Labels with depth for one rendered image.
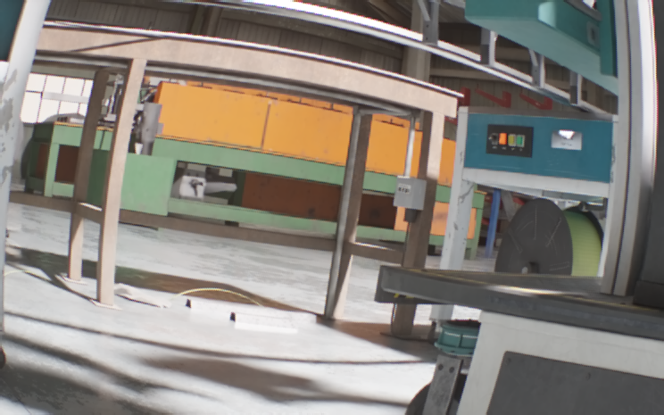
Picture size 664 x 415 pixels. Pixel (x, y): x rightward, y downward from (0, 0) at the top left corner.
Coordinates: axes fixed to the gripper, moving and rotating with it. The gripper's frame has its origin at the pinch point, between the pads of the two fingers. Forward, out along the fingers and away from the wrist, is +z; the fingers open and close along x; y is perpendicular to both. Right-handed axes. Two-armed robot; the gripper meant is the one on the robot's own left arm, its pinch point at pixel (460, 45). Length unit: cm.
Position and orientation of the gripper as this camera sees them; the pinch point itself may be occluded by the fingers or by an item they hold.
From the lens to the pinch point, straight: 149.9
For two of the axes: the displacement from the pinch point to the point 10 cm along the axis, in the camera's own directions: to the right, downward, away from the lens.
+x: -8.1, -1.2, -5.7
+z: -1.5, 9.9, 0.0
